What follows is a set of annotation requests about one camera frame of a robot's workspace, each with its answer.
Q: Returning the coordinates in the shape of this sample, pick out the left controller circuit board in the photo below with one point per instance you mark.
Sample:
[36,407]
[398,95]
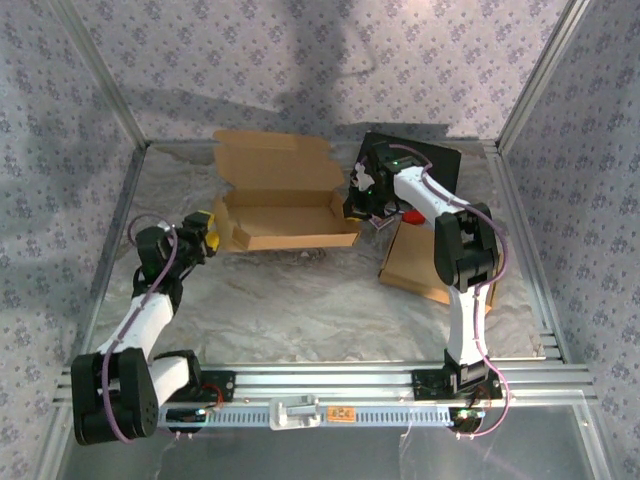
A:
[187,415]

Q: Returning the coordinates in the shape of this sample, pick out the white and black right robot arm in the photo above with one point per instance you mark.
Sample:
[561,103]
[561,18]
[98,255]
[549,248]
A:
[465,320]

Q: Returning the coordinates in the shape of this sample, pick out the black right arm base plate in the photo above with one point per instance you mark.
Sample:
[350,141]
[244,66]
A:
[425,385]

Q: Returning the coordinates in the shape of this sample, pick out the controller circuit board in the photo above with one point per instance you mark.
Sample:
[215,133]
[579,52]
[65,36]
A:
[467,422]
[187,415]

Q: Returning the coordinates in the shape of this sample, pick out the aluminium side rail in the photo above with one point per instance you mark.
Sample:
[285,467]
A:
[515,210]
[124,210]

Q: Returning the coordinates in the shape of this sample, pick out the aluminium frame post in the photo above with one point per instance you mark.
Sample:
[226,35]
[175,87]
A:
[99,65]
[546,65]

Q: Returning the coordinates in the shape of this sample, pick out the white plastic clamp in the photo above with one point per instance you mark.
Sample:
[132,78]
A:
[295,412]

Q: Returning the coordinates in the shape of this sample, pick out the grey metal panel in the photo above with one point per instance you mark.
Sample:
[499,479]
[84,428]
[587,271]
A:
[320,455]

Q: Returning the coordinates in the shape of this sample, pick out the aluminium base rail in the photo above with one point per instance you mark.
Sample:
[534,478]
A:
[325,380]

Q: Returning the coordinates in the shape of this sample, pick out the orange label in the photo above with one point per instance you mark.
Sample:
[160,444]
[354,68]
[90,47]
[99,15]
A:
[341,413]

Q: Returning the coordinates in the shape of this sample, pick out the right controller circuit board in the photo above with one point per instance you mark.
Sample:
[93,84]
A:
[467,422]

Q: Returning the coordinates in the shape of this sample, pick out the black hard case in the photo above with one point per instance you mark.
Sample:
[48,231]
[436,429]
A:
[447,160]

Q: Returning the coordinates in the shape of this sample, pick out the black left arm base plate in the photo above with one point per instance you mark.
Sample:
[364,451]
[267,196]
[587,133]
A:
[222,385]

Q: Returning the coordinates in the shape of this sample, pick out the brown cardboard mailer box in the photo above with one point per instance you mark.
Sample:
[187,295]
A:
[410,260]
[280,165]

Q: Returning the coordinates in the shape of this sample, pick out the marble pattern table cover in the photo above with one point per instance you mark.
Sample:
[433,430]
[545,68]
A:
[300,320]

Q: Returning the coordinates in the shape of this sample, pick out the small red plastic object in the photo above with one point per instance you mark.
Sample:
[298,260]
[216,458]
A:
[414,217]

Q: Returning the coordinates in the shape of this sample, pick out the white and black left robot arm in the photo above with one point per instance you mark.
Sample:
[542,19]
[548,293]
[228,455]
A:
[145,320]

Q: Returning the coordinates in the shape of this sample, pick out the small patterned card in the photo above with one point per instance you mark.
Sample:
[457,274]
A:
[381,224]

